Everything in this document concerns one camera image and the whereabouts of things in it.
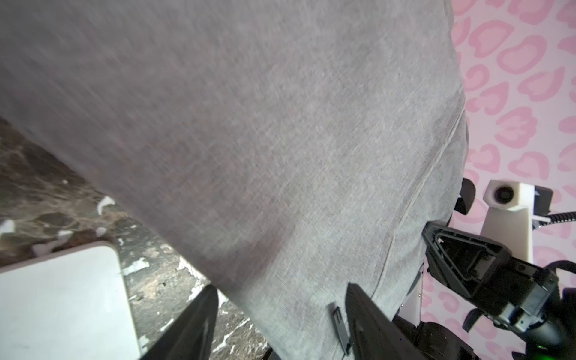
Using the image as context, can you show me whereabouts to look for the grey laptop bag with strap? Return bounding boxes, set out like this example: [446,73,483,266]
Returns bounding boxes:
[1,1,468,359]

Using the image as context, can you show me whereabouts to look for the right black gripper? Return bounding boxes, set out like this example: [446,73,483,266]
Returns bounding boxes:
[422,221,575,356]

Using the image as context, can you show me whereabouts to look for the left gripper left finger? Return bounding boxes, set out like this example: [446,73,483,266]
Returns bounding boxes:
[141,285,219,360]

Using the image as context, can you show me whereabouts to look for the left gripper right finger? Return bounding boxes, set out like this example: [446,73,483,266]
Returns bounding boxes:
[345,283,425,360]

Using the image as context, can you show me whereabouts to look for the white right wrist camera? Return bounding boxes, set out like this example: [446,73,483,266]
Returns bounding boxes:
[481,180,554,263]

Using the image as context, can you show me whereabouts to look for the silver apple laptop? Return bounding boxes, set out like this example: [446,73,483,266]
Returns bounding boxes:
[1,241,141,359]

